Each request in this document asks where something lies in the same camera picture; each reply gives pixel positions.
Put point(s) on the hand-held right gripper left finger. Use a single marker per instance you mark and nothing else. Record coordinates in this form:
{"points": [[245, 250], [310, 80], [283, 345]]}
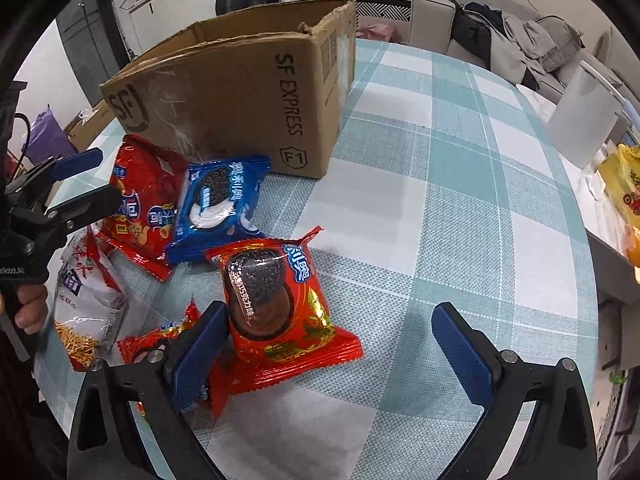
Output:
{"points": [[200, 355]]}

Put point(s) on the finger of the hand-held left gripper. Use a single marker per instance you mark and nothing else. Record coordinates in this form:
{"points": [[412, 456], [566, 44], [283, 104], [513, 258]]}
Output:
{"points": [[75, 162], [80, 205]]}

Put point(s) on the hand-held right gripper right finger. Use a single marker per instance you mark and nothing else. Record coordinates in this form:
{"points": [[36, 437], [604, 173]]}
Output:
{"points": [[462, 355]]}

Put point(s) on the red cookie packet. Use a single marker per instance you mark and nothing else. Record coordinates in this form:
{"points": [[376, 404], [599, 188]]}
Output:
{"points": [[285, 320], [145, 342]]}

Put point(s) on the red cone snack packet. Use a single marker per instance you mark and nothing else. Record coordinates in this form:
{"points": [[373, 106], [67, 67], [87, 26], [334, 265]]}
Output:
{"points": [[140, 200]]}

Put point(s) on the white noodle snack packet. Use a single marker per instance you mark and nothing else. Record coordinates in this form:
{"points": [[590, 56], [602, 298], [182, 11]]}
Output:
{"points": [[85, 300]]}

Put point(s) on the blue cookie packet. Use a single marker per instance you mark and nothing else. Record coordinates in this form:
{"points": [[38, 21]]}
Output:
{"points": [[215, 205]]}

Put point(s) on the brown cardboard box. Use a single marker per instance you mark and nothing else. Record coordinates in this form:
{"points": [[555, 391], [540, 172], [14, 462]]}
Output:
{"points": [[235, 90]]}

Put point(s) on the person's left hand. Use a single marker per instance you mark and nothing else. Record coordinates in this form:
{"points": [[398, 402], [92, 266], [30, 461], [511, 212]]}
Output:
{"points": [[31, 310]]}

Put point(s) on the purple bag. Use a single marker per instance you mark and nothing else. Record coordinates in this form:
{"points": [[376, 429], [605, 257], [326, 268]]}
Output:
{"points": [[45, 135]]}

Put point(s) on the dark glass door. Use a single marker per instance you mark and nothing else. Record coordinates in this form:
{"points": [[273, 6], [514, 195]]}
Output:
{"points": [[87, 40]]}

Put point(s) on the checked tablecloth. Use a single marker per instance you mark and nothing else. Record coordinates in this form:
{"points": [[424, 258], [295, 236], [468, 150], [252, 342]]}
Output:
{"points": [[425, 210]]}

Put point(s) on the white coffee table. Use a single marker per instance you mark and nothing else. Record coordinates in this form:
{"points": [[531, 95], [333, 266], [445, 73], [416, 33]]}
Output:
{"points": [[615, 270]]}

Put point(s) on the yellow plastic bag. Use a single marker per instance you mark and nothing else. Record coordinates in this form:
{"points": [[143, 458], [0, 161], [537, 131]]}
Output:
{"points": [[622, 190]]}

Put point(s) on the black jacket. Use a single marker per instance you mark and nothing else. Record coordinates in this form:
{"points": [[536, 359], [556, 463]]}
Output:
{"points": [[472, 35]]}

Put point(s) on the grey garment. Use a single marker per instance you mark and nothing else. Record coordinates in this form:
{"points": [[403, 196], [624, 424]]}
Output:
{"points": [[525, 40]]}

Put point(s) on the dark grey pillow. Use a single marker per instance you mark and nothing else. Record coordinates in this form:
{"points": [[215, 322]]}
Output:
{"points": [[562, 40]]}

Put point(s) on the pink cloth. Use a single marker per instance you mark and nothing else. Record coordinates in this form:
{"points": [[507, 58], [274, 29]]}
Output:
{"points": [[380, 31]]}

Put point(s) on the grey sofa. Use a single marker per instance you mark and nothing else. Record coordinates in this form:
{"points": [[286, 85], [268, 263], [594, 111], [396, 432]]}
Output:
{"points": [[430, 20]]}

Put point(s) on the black patterned panel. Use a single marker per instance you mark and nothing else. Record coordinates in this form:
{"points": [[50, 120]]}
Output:
{"points": [[385, 7]]}

